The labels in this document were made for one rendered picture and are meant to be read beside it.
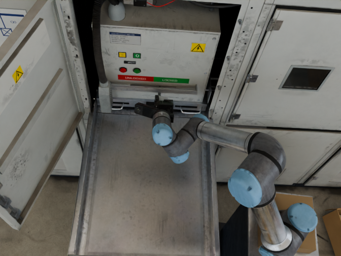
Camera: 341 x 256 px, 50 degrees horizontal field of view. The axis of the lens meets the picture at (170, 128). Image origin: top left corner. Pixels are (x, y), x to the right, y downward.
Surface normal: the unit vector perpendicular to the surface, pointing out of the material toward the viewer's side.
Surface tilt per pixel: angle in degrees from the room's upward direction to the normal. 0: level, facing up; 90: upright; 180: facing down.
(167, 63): 90
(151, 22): 0
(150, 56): 90
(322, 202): 0
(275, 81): 90
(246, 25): 90
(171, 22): 0
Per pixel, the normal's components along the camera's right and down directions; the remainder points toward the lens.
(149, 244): 0.07, -0.50
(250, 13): -0.01, 0.86
